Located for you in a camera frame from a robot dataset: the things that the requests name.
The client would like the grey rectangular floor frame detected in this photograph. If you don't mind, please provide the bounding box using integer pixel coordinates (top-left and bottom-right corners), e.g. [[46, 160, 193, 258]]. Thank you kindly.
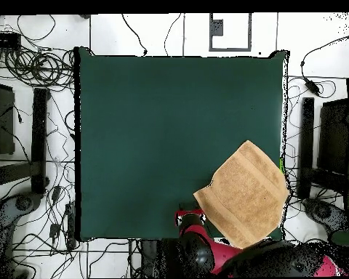
[[208, 12, 253, 52]]

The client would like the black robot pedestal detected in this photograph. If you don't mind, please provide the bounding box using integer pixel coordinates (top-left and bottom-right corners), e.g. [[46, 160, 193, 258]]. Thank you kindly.
[[139, 239, 184, 279]]

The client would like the dark stand base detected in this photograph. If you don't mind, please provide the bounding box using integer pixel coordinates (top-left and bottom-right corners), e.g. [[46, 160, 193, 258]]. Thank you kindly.
[[302, 197, 349, 231], [0, 191, 44, 237]]

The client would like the black power brick with cable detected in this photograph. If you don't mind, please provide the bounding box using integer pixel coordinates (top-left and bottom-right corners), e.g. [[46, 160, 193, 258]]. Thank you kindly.
[[300, 34, 337, 98]]

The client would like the black cable with plug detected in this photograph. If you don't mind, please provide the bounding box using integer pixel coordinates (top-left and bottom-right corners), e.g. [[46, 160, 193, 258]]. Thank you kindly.
[[121, 13, 148, 57]]

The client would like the coiled black cable bundle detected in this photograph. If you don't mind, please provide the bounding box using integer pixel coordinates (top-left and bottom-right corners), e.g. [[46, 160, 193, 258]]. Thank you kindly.
[[4, 47, 76, 88]]

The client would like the tan towel with white label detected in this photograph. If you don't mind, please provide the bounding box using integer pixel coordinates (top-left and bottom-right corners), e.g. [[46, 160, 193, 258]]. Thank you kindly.
[[192, 139, 291, 250]]

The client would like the black floor bar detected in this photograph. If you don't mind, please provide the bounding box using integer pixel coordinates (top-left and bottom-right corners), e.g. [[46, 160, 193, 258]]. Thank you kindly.
[[297, 97, 316, 200], [31, 87, 51, 195]]

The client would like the dark flat panel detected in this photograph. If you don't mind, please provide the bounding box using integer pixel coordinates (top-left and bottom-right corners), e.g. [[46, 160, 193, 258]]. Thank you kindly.
[[317, 98, 349, 175], [0, 81, 16, 156]]

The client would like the dark green table cloth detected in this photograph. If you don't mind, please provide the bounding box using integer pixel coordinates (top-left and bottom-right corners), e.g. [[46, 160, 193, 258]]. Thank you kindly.
[[74, 46, 290, 242]]

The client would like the black electronics box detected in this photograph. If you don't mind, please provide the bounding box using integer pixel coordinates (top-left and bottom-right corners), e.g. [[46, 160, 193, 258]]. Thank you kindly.
[[0, 32, 22, 49]]

